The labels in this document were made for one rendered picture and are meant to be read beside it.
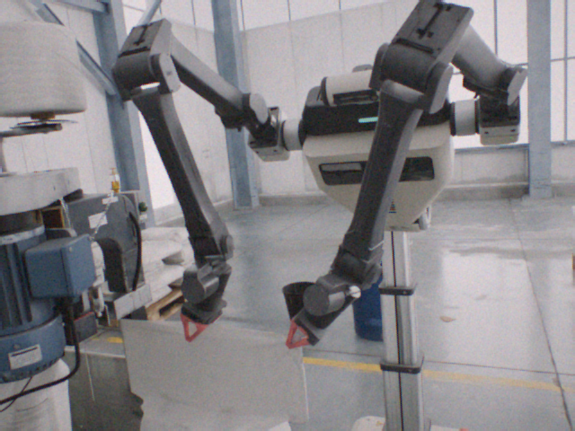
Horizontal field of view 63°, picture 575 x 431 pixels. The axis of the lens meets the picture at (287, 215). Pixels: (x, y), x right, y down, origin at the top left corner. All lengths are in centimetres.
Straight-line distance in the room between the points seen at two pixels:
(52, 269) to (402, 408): 118
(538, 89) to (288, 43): 450
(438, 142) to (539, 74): 729
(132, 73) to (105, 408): 137
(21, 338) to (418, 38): 77
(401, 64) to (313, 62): 874
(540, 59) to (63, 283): 805
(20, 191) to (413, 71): 63
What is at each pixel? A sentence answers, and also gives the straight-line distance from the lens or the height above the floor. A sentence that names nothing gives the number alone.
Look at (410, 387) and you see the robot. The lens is 162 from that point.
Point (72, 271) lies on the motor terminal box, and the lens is 84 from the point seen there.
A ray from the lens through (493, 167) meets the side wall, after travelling 889.
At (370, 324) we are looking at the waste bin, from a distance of 331.
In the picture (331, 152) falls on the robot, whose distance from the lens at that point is 124.
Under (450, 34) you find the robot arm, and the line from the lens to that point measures 71.
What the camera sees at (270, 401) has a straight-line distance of 112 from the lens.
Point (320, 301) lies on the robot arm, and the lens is 85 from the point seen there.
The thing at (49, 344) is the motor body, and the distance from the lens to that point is 93.
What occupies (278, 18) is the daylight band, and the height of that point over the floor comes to 369.
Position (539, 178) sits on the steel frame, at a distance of 849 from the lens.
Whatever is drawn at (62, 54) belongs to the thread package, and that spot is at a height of 163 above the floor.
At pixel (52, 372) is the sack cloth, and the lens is 151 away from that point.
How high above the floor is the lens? 144
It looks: 10 degrees down
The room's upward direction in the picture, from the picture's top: 6 degrees counter-clockwise
